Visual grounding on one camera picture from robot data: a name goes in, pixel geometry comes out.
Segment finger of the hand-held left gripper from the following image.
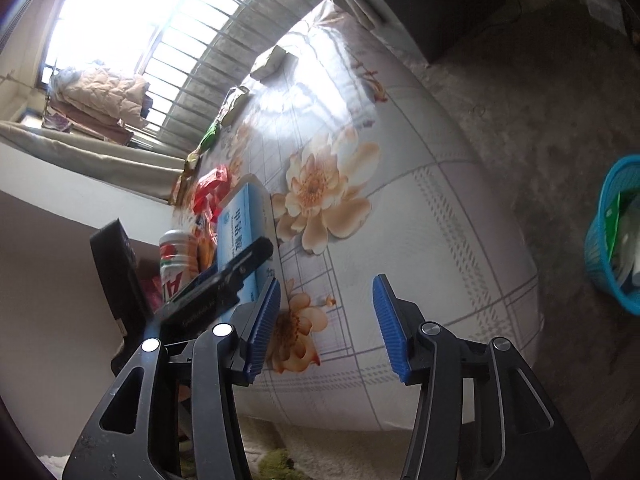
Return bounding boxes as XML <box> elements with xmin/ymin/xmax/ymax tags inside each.
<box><xmin>159</xmin><ymin>237</ymin><xmax>275</xmax><ymax>335</ymax></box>

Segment beige curtain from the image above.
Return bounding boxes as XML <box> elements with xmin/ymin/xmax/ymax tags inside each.
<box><xmin>0</xmin><ymin>120</ymin><xmax>187</xmax><ymax>206</ymax></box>

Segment blue white carton box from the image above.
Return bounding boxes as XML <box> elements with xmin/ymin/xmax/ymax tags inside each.
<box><xmin>216</xmin><ymin>174</ymin><xmax>282</xmax><ymax>306</ymax></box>

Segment brown printed snack packet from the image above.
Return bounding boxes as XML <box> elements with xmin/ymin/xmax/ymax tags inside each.
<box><xmin>215</xmin><ymin>86</ymin><xmax>250</xmax><ymax>128</ymax></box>

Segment green foil snack bag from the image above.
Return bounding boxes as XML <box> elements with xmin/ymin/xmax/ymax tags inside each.
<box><xmin>604</xmin><ymin>191</ymin><xmax>626</xmax><ymax>261</ymax></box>

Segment green fuzzy slipper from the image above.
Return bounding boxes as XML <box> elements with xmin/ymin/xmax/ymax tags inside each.
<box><xmin>259</xmin><ymin>449</ymin><xmax>302</xmax><ymax>480</ymax></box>

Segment red snack packet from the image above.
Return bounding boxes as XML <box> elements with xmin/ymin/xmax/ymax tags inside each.
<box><xmin>192</xmin><ymin>165</ymin><xmax>231</xmax><ymax>211</ymax></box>

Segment cream packet box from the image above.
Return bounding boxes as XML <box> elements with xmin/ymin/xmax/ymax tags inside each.
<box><xmin>250</xmin><ymin>45</ymin><xmax>293</xmax><ymax>81</ymax></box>

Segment blue plastic basket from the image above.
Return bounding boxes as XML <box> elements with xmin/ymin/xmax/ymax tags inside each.
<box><xmin>585</xmin><ymin>154</ymin><xmax>640</xmax><ymax>317</ymax></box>

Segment cream fleece pants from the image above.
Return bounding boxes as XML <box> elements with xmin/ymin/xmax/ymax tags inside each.
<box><xmin>239</xmin><ymin>417</ymin><xmax>417</xmax><ymax>480</ymax></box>

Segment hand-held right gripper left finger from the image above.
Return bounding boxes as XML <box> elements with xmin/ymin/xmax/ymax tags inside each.
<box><xmin>62</xmin><ymin>277</ymin><xmax>282</xmax><ymax>480</ymax></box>

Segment floral tablecloth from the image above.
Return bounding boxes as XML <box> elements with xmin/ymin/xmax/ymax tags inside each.
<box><xmin>170</xmin><ymin>0</ymin><xmax>543</xmax><ymax>433</ymax></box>

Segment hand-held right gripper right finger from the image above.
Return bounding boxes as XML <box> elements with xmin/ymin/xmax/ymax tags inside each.
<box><xmin>372</xmin><ymin>274</ymin><xmax>586</xmax><ymax>480</ymax></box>

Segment dark cabinet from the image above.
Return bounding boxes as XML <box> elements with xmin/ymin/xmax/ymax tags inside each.
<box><xmin>360</xmin><ymin>0</ymin><xmax>507</xmax><ymax>63</ymax></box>

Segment white bottle red cap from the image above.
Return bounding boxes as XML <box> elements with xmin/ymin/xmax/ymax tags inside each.
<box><xmin>159</xmin><ymin>230</ymin><xmax>201</xmax><ymax>306</ymax></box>

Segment orange snack packet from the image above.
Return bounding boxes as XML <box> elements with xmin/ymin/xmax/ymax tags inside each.
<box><xmin>196</xmin><ymin>214</ymin><xmax>219</xmax><ymax>272</ymax></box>

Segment peach quilted blanket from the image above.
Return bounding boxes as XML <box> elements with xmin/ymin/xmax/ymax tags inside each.
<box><xmin>50</xmin><ymin>62</ymin><xmax>151</xmax><ymax>128</ymax></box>

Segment metal window railing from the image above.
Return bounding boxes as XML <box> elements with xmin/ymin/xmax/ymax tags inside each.
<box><xmin>140</xmin><ymin>0</ymin><xmax>332</xmax><ymax>161</ymax></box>

